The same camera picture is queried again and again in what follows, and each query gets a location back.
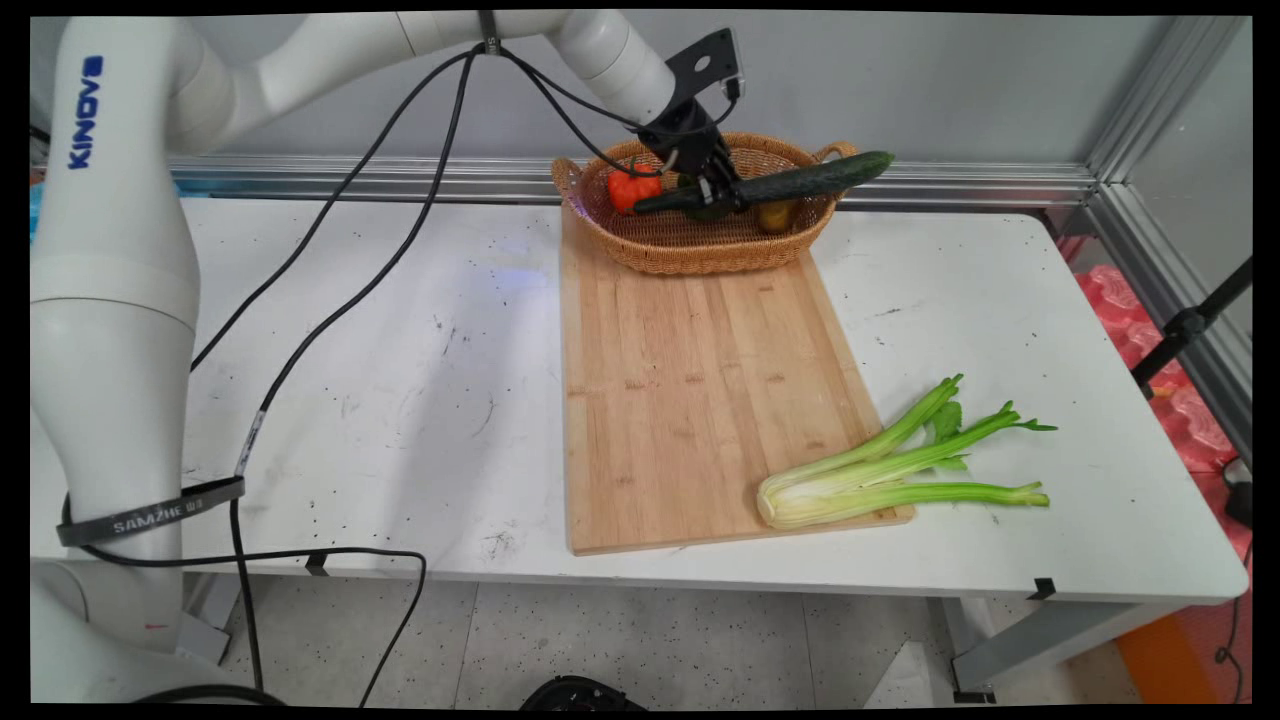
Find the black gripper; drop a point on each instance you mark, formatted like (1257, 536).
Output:
(688, 132)

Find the long dark green cucumber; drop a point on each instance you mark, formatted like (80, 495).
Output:
(800, 180)

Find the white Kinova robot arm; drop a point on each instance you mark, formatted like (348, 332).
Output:
(130, 250)

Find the green bell pepper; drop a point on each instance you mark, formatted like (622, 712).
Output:
(708, 212)

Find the woven wicker basket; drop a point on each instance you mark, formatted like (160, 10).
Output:
(690, 248)

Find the red orange bell pepper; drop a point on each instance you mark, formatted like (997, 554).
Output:
(628, 190)

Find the wooden cutting board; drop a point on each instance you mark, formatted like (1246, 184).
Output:
(690, 380)

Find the celery bunch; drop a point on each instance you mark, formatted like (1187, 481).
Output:
(880, 475)

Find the black tripod leg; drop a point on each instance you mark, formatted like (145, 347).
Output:
(1190, 325)

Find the red foam floor mat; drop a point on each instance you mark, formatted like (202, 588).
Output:
(1170, 400)

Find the black round floor object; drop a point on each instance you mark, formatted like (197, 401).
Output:
(580, 694)

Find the grey table leg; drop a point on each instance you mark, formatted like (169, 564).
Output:
(1040, 640)

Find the blue foam floor mat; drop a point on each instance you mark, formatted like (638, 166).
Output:
(34, 210)

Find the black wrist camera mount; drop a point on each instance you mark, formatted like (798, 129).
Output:
(705, 65)

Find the aluminium frame rail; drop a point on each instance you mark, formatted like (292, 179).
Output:
(950, 185)

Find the aluminium corner frame post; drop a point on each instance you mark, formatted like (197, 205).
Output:
(1165, 180)

